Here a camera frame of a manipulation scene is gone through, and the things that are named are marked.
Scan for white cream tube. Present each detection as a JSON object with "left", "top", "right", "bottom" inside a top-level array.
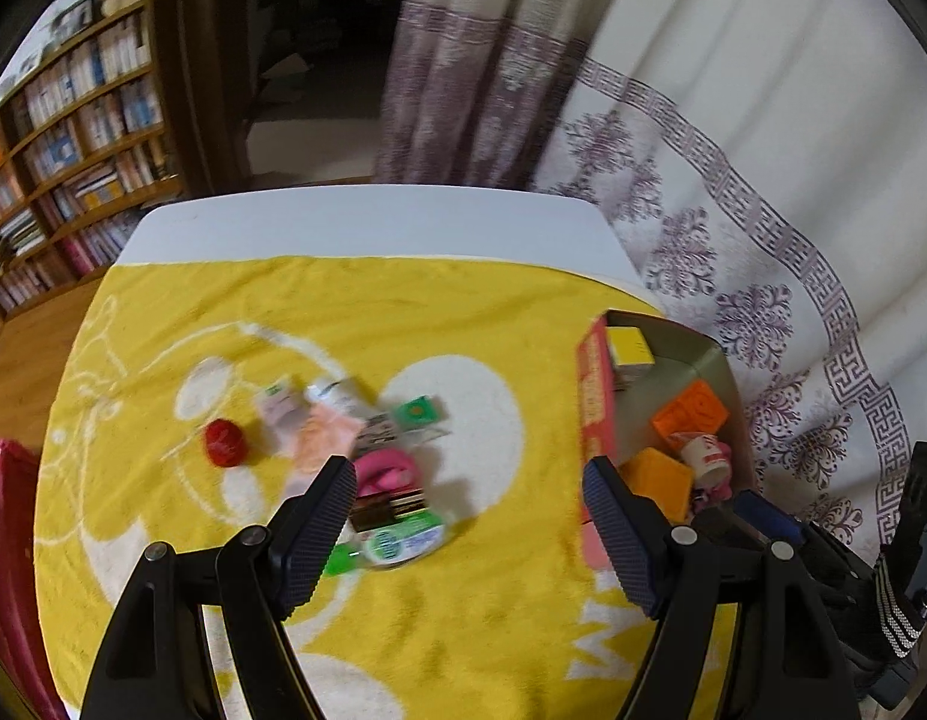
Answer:
[{"left": 305, "top": 381, "right": 382, "bottom": 421}]

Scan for wooden bookshelf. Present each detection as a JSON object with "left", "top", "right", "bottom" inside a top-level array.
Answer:
[{"left": 0, "top": 0, "right": 187, "bottom": 361}]

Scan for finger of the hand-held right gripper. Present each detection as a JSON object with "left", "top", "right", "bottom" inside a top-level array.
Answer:
[{"left": 733, "top": 490, "right": 878, "bottom": 617}]

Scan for pink blanket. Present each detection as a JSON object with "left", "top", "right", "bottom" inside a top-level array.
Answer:
[{"left": 0, "top": 439, "right": 67, "bottom": 720}]

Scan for yellow white printed towel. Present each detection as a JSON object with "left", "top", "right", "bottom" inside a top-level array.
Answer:
[{"left": 32, "top": 255, "right": 742, "bottom": 720}]

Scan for white patterned curtain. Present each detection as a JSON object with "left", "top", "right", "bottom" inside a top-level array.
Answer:
[{"left": 530, "top": 0, "right": 927, "bottom": 563}]

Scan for red cardboard box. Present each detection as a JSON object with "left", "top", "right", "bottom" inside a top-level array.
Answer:
[{"left": 575, "top": 311, "right": 757, "bottom": 578}]

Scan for light orange toy cube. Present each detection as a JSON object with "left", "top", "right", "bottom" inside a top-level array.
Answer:
[{"left": 619, "top": 448, "right": 695, "bottom": 526}]

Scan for purple patterned curtain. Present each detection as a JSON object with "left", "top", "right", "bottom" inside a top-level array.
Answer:
[{"left": 373, "top": 0, "right": 622, "bottom": 188}]

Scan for rows of books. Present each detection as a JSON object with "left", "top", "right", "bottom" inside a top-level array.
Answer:
[{"left": 0, "top": 15, "right": 172, "bottom": 308}]

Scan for pink ring toy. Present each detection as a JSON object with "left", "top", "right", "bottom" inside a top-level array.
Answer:
[{"left": 354, "top": 446, "right": 421, "bottom": 500}]

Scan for green-capped clear bottle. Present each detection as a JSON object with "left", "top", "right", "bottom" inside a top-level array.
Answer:
[{"left": 320, "top": 514, "right": 457, "bottom": 578}]

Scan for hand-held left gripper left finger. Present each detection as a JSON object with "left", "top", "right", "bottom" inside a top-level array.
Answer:
[{"left": 80, "top": 456, "right": 357, "bottom": 720}]

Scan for dark orange toy cube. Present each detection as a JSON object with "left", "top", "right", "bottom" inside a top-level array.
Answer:
[{"left": 650, "top": 381, "right": 730, "bottom": 440}]

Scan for white red paper cup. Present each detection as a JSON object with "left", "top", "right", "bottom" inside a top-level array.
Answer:
[{"left": 677, "top": 431, "right": 727, "bottom": 492}]

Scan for small yellow carton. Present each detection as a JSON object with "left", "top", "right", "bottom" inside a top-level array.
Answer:
[{"left": 605, "top": 326, "right": 655, "bottom": 391}]

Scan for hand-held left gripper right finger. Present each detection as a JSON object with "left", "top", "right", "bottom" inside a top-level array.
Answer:
[{"left": 583, "top": 456, "right": 862, "bottom": 720}]

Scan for red round ball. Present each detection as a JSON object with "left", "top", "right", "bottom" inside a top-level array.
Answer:
[{"left": 203, "top": 420, "right": 247, "bottom": 468}]

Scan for brown strip pack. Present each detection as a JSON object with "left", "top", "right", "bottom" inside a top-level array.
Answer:
[{"left": 349, "top": 487, "right": 428, "bottom": 530}]

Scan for person's right forearm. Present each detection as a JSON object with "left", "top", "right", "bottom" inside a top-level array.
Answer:
[{"left": 872, "top": 562, "right": 922, "bottom": 661}]

